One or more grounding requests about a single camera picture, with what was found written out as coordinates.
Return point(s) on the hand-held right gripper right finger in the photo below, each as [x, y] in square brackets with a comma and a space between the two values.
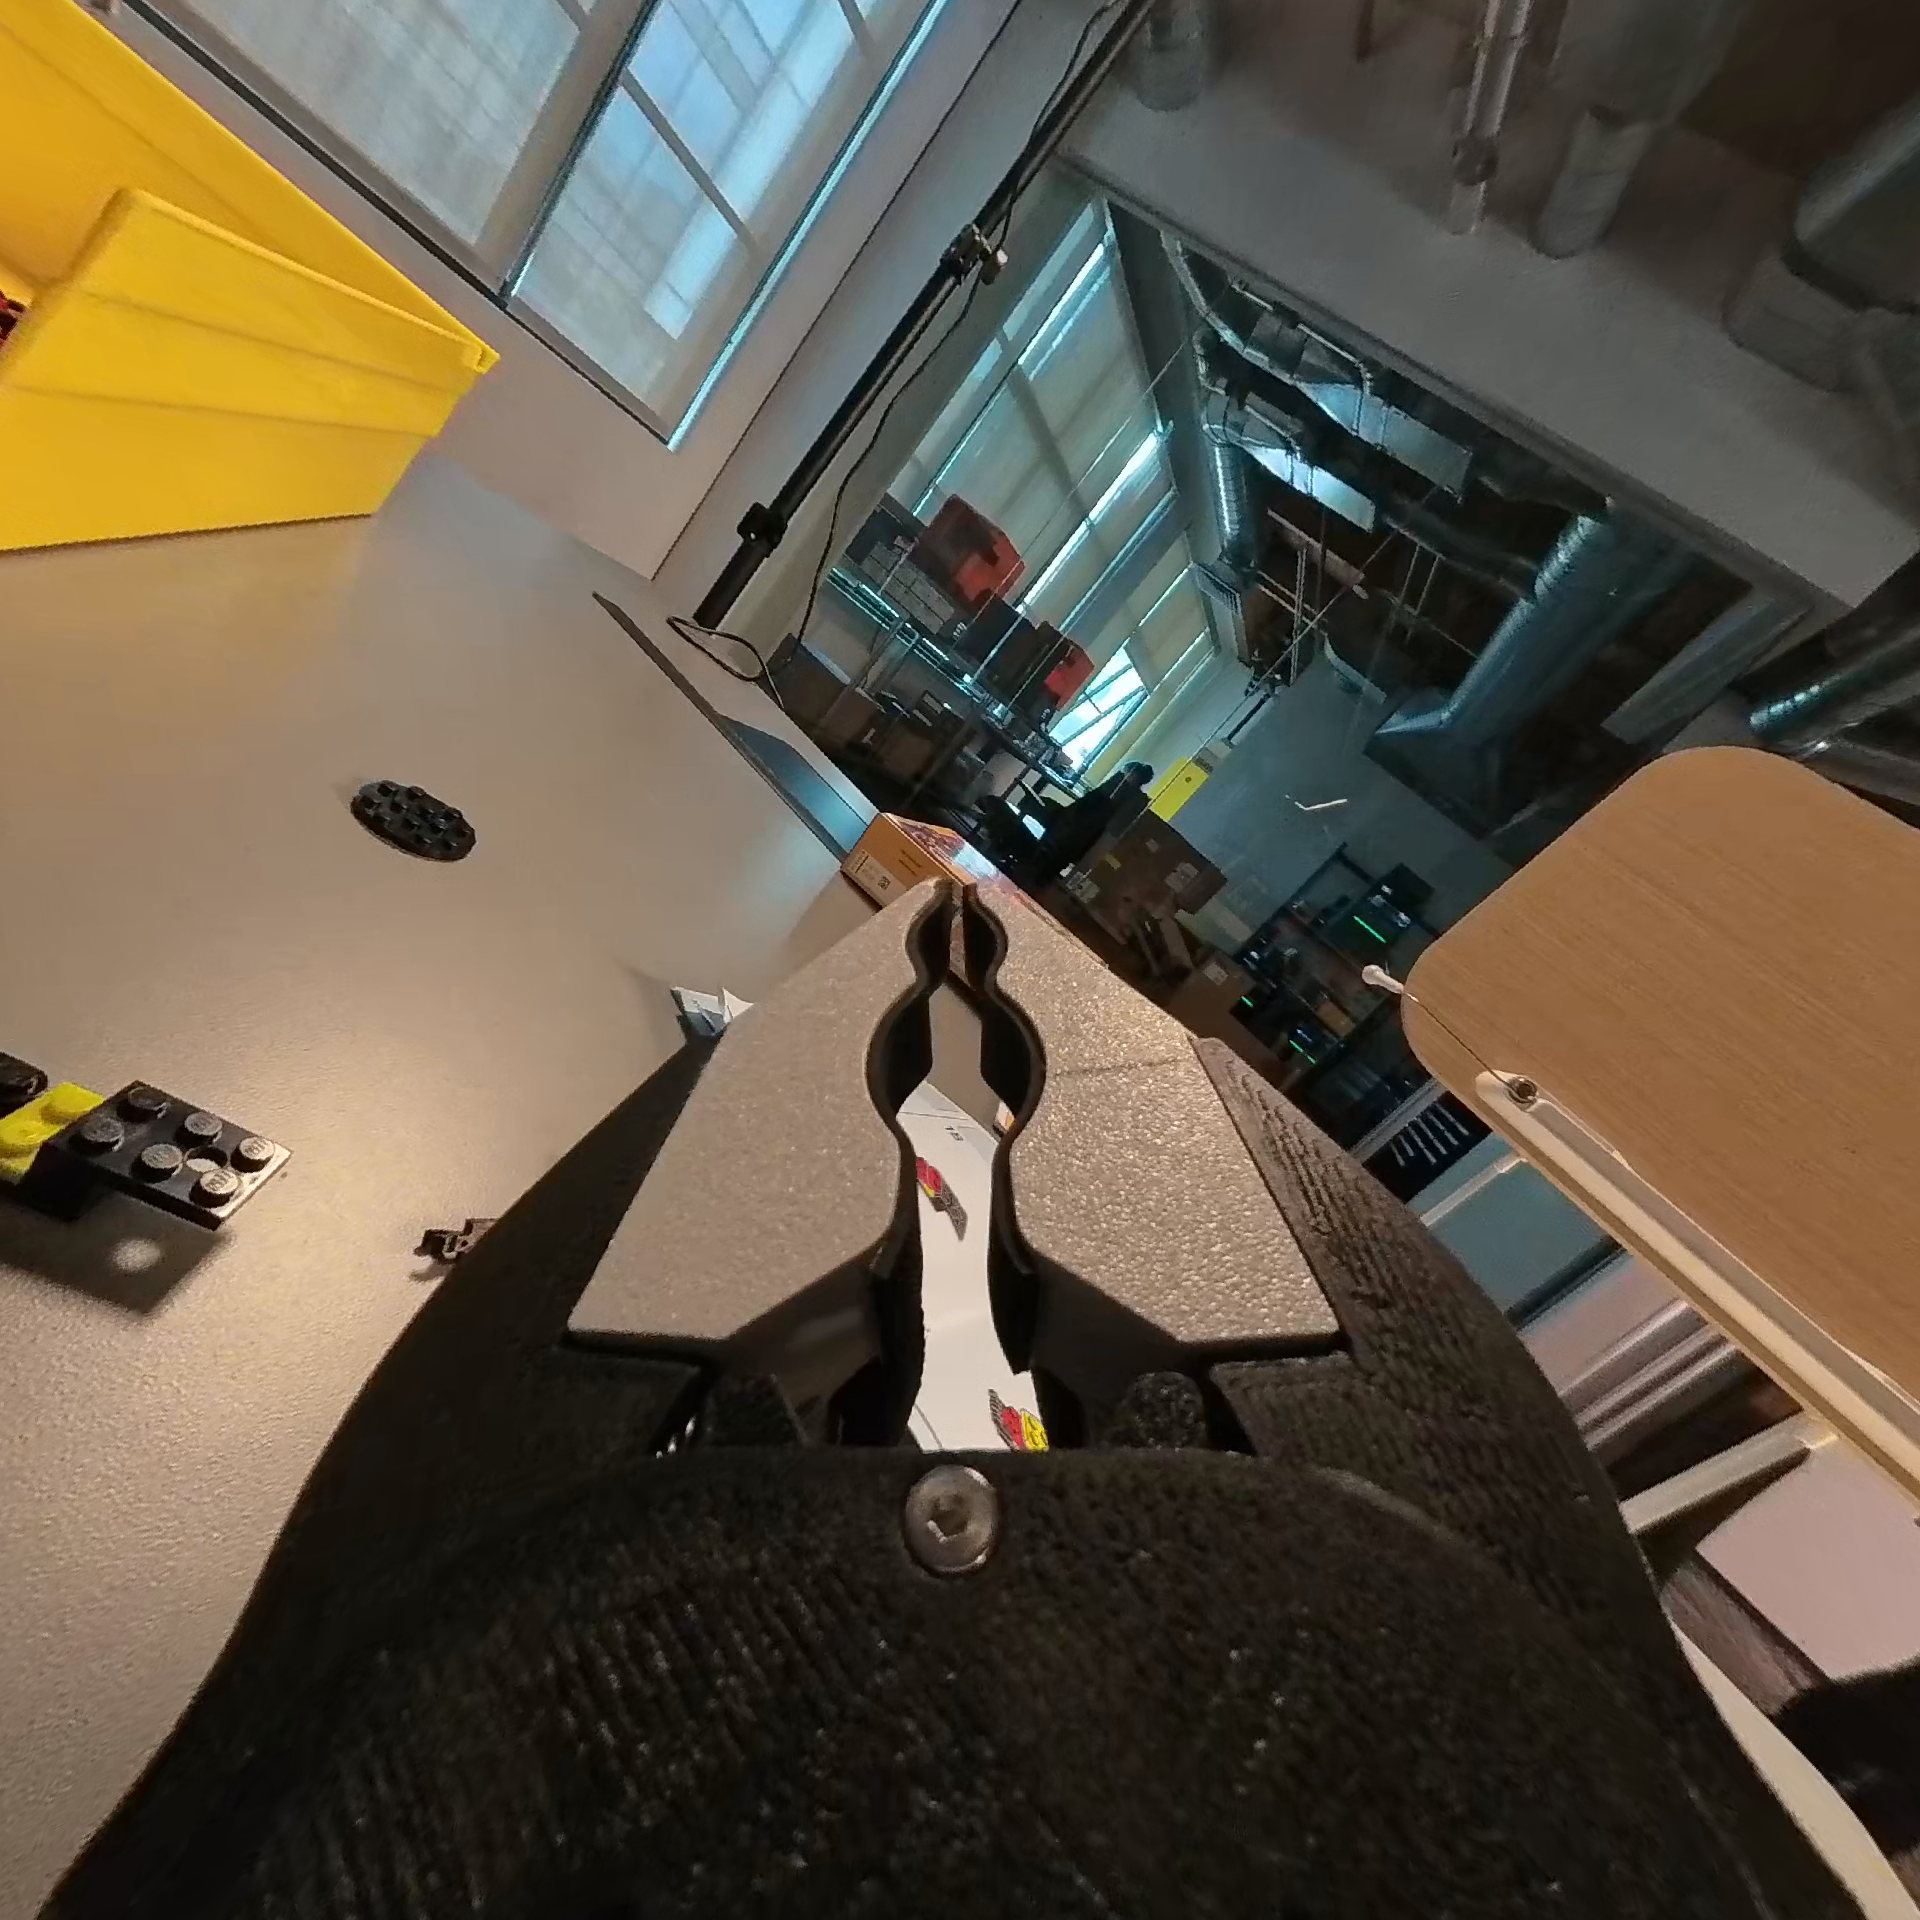
[1171, 1201]

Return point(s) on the yellow plastic bin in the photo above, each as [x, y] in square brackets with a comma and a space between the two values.
[180, 375]

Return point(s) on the black light stand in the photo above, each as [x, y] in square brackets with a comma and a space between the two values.
[757, 523]

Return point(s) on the metal shelf rack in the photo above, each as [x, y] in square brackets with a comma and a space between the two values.
[930, 674]

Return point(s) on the silver ventilation duct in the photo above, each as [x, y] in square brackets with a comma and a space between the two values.
[1500, 645]

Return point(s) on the large paned window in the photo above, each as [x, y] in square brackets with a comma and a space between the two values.
[1050, 451]
[600, 180]

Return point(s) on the orange storage case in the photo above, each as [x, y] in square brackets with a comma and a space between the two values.
[1065, 672]
[971, 546]

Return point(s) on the small yellow lego brick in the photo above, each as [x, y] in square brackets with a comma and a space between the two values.
[37, 1124]

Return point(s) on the small yellow cabinet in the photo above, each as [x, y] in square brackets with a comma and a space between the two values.
[1179, 792]

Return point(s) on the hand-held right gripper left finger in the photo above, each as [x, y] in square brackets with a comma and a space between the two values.
[749, 1201]

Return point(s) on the black office chair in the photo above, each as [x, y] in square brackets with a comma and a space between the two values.
[1072, 826]

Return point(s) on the round black lego piece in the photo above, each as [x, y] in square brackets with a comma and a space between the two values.
[411, 820]

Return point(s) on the dark equipment rack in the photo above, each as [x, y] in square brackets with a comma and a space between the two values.
[1335, 973]

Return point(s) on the flat black lego clip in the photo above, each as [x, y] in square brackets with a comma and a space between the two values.
[455, 1240]

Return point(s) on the black lego assembly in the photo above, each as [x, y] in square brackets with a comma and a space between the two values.
[180, 1154]

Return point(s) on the orange lego box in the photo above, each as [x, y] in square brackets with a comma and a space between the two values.
[892, 856]

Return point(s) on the open instruction booklet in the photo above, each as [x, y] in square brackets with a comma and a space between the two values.
[954, 1201]

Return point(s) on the brown cardboard boxes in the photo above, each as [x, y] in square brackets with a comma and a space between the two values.
[1171, 900]

